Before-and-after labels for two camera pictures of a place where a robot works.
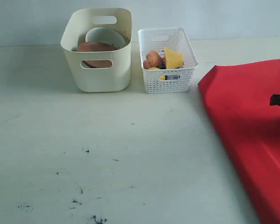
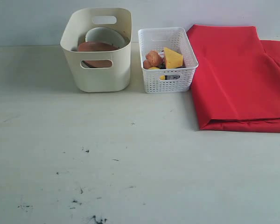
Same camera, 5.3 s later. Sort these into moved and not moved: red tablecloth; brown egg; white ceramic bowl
Moved: red tablecloth
Not moved: brown egg; white ceramic bowl
